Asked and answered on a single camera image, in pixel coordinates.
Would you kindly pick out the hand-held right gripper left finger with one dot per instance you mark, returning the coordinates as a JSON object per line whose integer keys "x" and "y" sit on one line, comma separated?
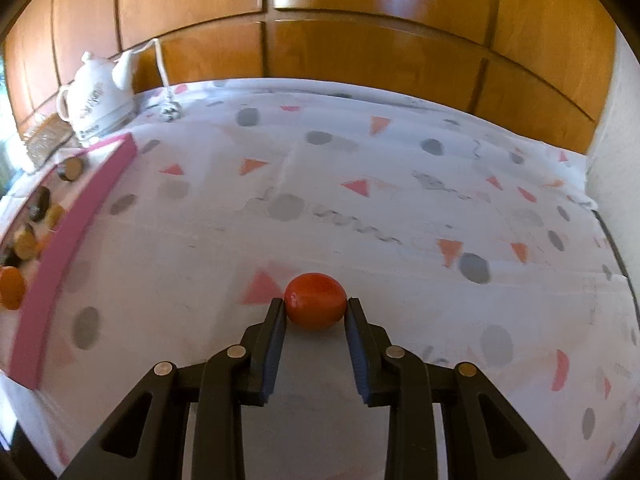
{"x": 270, "y": 355}

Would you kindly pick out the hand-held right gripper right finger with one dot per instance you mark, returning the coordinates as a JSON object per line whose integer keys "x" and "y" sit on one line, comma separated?
{"x": 359, "y": 355}

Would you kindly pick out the red tomato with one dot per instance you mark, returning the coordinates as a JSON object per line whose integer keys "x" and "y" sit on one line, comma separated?
{"x": 315, "y": 301}

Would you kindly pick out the pink cardboard box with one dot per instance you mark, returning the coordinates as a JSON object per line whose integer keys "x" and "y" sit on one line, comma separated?
{"x": 65, "y": 240}

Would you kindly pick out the large orange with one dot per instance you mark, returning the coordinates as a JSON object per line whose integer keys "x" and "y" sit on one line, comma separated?
{"x": 11, "y": 287}

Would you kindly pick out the brown round fruit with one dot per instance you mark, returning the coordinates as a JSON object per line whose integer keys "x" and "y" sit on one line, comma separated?
{"x": 70, "y": 168}

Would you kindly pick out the dark avocado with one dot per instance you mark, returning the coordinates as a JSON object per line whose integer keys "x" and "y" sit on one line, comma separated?
{"x": 38, "y": 203}

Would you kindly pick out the white patterned tablecloth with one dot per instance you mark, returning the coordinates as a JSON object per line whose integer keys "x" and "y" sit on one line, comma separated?
{"x": 350, "y": 185}

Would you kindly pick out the white ceramic electric kettle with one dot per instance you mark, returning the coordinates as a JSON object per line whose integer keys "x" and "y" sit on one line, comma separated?
{"x": 95, "y": 100}

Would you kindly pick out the clear glass dish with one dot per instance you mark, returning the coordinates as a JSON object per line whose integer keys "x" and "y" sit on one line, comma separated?
{"x": 45, "y": 137}

